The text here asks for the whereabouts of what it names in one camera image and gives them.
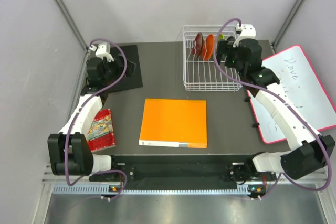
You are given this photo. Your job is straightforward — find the grey slotted cable duct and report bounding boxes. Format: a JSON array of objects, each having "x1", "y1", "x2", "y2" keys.
[{"x1": 52, "y1": 184, "x2": 266, "y2": 195}]

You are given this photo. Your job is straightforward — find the large orange book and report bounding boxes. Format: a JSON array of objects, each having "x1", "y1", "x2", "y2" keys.
[{"x1": 139, "y1": 99, "x2": 207, "y2": 149}]

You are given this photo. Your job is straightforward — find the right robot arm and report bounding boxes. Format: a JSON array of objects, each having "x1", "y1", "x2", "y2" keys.
[{"x1": 214, "y1": 39, "x2": 335, "y2": 180}]

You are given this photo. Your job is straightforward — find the red patterned book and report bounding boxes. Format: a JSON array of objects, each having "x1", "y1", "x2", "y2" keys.
[{"x1": 88, "y1": 109, "x2": 116, "y2": 152}]

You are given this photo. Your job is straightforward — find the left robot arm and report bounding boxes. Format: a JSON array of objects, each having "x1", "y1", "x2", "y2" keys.
[{"x1": 47, "y1": 53, "x2": 127, "y2": 185}]

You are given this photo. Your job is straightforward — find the black book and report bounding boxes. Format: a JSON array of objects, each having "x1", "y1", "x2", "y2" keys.
[{"x1": 109, "y1": 45, "x2": 143, "y2": 93}]

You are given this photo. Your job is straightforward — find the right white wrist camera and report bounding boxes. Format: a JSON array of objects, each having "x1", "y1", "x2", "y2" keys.
[{"x1": 233, "y1": 24, "x2": 256, "y2": 47}]

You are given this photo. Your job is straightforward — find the white wire dish rack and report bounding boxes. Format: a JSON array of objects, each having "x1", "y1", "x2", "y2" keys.
[{"x1": 182, "y1": 25, "x2": 242, "y2": 91}]

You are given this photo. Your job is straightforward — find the orange plate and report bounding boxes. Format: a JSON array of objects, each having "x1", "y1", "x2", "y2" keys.
[{"x1": 202, "y1": 34, "x2": 215, "y2": 61}]

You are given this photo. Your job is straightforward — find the pink framed whiteboard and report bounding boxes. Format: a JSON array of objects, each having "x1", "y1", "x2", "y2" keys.
[{"x1": 247, "y1": 45, "x2": 335, "y2": 144}]

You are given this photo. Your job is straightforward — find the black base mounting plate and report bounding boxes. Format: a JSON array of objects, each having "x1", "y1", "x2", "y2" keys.
[{"x1": 88, "y1": 153, "x2": 278, "y2": 183}]

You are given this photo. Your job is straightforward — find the red floral plate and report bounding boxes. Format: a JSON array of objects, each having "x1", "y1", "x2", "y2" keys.
[{"x1": 191, "y1": 33, "x2": 207, "y2": 61}]

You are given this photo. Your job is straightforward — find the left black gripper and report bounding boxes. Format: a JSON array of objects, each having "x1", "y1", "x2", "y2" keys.
[{"x1": 101, "y1": 54, "x2": 135, "y2": 84}]

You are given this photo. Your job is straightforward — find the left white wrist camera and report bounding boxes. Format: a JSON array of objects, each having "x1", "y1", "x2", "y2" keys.
[{"x1": 89, "y1": 42, "x2": 114, "y2": 62}]

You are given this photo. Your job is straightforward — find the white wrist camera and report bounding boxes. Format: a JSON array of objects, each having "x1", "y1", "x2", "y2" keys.
[
  {"x1": 233, "y1": 24, "x2": 256, "y2": 47},
  {"x1": 89, "y1": 42, "x2": 114, "y2": 62}
]

